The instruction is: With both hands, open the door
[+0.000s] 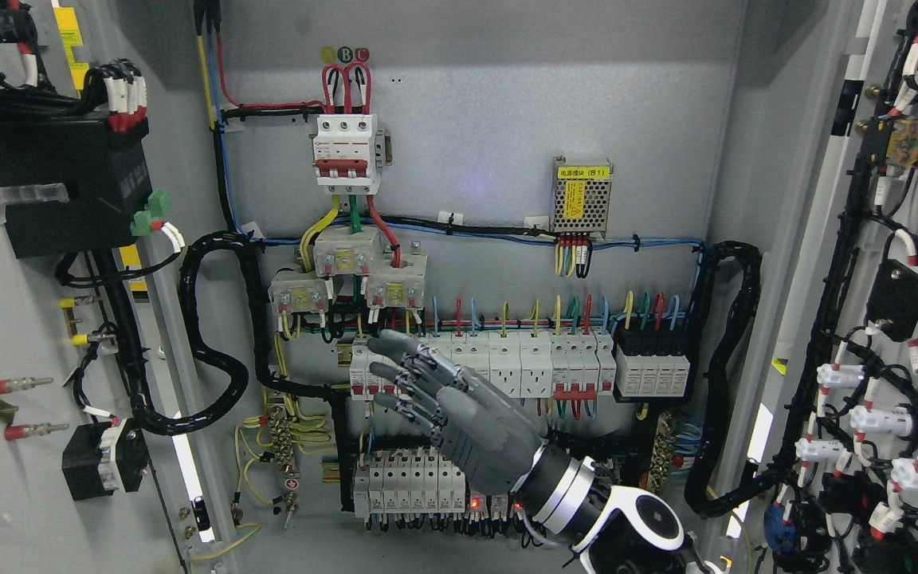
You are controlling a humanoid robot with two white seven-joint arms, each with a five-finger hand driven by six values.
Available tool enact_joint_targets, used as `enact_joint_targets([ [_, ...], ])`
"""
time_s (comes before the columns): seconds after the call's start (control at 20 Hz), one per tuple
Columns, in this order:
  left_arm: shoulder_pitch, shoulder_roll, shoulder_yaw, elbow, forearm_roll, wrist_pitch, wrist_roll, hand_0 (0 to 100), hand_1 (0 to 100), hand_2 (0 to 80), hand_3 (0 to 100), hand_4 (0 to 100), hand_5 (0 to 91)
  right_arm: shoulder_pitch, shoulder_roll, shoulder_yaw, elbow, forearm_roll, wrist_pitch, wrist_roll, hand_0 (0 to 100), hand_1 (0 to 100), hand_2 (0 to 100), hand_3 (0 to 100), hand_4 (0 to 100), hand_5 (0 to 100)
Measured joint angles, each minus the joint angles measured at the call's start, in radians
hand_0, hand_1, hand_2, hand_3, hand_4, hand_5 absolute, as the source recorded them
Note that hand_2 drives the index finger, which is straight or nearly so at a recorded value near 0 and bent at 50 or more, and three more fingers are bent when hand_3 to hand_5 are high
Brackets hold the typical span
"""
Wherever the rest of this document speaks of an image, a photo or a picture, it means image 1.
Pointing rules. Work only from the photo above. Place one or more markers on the grey current transformer block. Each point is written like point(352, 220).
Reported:
point(399, 287)
point(340, 251)
point(298, 292)

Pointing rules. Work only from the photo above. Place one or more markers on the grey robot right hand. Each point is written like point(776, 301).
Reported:
point(485, 434)

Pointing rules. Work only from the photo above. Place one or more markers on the black digital power meter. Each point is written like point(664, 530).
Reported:
point(73, 184)

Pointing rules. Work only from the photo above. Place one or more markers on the black surge protector block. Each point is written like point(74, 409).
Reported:
point(652, 365)

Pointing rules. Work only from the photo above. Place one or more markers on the red white main breaker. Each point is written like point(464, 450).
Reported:
point(347, 156)

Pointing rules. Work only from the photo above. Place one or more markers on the yellow terminal post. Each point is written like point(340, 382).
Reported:
point(79, 322)

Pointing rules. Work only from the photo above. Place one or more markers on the black white rotary switch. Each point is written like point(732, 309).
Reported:
point(102, 458)

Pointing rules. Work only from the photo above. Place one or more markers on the grey cabinet door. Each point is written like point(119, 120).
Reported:
point(176, 521)
point(837, 426)

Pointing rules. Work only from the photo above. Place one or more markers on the metal mesh power supply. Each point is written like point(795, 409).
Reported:
point(581, 188)

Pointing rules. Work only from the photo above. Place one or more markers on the black relay terminal row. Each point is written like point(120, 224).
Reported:
point(562, 493)

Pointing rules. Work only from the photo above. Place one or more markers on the white circuit breaker row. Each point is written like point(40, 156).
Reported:
point(521, 364)

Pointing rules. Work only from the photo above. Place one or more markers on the brass ground terminal bar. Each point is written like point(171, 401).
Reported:
point(282, 446)

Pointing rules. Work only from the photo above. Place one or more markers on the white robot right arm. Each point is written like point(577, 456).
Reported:
point(609, 529)

